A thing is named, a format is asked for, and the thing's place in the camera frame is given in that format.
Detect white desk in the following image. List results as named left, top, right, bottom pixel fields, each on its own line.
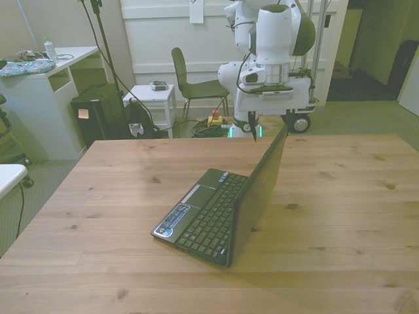
left=0, top=46, right=101, bottom=162

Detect tangled desk cables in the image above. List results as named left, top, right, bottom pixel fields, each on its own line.
left=5, top=49, right=44, bottom=63

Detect thin black floor cable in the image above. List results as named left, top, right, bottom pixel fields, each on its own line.
left=15, top=181, right=26, bottom=238

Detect small white side table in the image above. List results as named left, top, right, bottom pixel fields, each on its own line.
left=122, top=84, right=178, bottom=139

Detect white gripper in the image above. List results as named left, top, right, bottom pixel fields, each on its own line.
left=234, top=77, right=312, bottom=143

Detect black laptop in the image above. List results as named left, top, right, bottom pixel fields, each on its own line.
left=150, top=124, right=289, bottom=270

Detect black tripod stand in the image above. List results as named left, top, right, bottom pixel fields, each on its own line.
left=76, top=0, right=132, bottom=140

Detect yellow emergency stop button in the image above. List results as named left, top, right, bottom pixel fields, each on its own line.
left=208, top=110, right=224, bottom=128

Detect aluminium frame pole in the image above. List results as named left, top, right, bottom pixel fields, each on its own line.
left=310, top=0, right=329, bottom=106

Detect black bag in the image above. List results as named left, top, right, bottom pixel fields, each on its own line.
left=387, top=39, right=419, bottom=96

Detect black computer tower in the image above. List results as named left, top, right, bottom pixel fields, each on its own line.
left=69, top=92, right=126, bottom=148

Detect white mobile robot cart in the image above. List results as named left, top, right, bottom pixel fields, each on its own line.
left=283, top=67, right=320, bottom=135

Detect dark green chair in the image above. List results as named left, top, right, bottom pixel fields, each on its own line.
left=171, top=47, right=230, bottom=122

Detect black backpack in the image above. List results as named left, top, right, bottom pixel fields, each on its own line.
left=121, top=97, right=162, bottom=140

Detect clear plastic bottle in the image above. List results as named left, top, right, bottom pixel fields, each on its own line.
left=43, top=36, right=60, bottom=64

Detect coiled black cables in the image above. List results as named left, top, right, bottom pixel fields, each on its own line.
left=191, top=118, right=230, bottom=139

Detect floral fabric pouch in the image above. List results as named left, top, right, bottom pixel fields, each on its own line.
left=0, top=58, right=56, bottom=79

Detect white paper sheet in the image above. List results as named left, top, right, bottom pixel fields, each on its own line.
left=189, top=0, right=205, bottom=24

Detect white rounded table top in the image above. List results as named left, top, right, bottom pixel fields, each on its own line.
left=0, top=164, right=29, bottom=201

